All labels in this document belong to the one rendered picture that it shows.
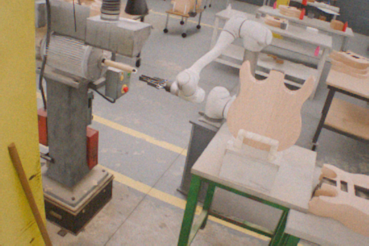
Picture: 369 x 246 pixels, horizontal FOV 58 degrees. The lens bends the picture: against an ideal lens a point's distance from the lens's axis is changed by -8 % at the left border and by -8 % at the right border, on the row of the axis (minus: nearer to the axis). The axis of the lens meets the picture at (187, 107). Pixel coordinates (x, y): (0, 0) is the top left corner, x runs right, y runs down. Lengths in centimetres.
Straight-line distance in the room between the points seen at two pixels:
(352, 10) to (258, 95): 1123
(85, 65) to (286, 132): 112
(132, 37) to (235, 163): 78
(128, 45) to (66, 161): 104
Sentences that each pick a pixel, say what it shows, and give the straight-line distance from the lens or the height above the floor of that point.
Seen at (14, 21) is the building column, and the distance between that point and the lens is 103.
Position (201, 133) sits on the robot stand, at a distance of 270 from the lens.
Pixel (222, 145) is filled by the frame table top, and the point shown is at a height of 93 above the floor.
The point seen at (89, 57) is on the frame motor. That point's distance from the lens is 200.
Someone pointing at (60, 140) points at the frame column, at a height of 65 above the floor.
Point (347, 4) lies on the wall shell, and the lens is 1269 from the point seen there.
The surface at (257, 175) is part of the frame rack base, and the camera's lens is 174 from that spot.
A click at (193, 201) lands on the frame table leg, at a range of 195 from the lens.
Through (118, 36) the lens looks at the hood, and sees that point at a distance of 179.
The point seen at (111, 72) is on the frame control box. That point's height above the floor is 111.
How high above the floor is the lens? 201
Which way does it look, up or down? 27 degrees down
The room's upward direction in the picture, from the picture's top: 10 degrees clockwise
